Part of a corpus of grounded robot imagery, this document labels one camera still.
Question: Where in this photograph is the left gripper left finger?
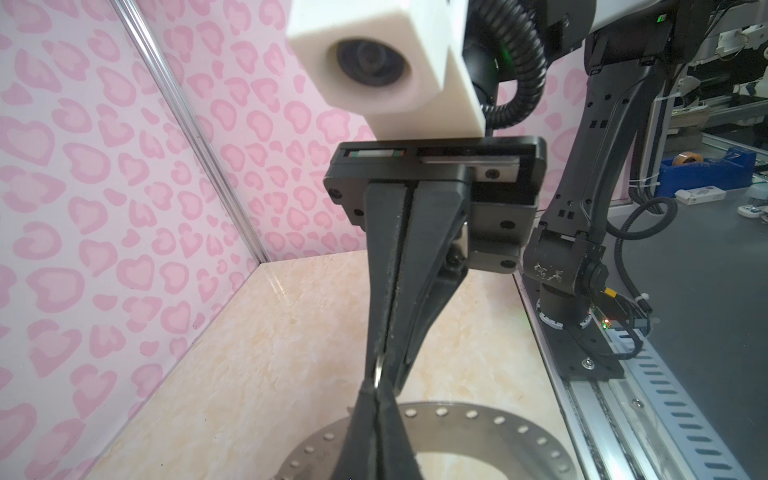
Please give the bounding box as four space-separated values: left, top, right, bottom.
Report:
331 383 377 480

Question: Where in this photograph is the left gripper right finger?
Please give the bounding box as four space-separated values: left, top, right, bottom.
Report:
376 383 423 480

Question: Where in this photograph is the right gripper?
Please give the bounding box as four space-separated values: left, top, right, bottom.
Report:
323 136 547 390

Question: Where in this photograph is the metal perforated ring disc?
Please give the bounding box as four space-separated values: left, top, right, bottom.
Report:
273 401 579 479

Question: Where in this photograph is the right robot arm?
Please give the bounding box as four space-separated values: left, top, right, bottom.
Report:
324 1 713 391

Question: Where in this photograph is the blue tape dispenser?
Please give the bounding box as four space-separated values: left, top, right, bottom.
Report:
655 147 757 198

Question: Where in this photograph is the white small box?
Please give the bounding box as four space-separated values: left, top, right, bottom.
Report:
674 186 727 206

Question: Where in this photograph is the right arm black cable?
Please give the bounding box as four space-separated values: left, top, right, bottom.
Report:
467 0 548 130

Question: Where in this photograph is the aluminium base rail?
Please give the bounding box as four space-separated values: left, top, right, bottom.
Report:
515 275 748 479

